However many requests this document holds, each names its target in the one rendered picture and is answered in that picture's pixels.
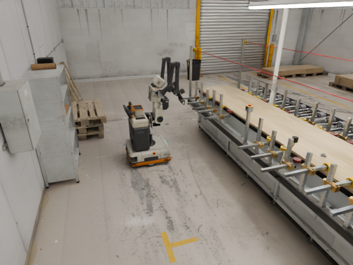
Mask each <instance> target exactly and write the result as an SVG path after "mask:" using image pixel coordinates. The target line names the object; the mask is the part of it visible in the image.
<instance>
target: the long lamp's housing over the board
mask: <svg viewBox="0 0 353 265"><path fill-rule="evenodd" d="M343 2H353V0H274V1H261V2H250V4H249V5H248V9H249V8H250V7H255V6H277V5H299V4H321V3H343Z"/></svg>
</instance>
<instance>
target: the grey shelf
mask: <svg viewBox="0 0 353 265"><path fill-rule="evenodd" d="M56 68H57V69H42V70H32V68H30V69H29V70H28V71H27V72H26V73H24V74H23V75H22V76H21V77H20V78H19V79H18V80H21V79H26V80H28V82H29V86H30V91H31V94H32V98H33V102H34V106H35V110H36V114H37V118H38V122H39V126H40V131H41V136H40V138H39V141H38V143H37V146H36V151H37V154H38V159H39V162H40V166H41V170H42V173H43V177H44V181H45V185H46V188H49V185H48V183H51V182H57V181H63V180H69V179H75V178H76V183H79V178H78V163H79V155H81V153H80V148H79V143H78V137H77V132H76V126H75V120H74V115H73V111H72V105H71V100H70V94H69V88H68V83H67V77H66V71H65V65H56ZM63 74H64V75H63ZM64 79H65V81H64ZM66 91H67V92H66ZM67 96H68V97H67ZM68 102H69V103H68ZM65 104H68V105H69V109H68V113H67V116H66V111H65V106H64V105H65ZM60 105H61V106H60ZM62 113H63V114H62ZM70 113H71V114H70ZM63 118H64V119H63ZM75 138H76V139H75ZM76 144H77V145H76ZM40 154H41V155H40Z"/></svg>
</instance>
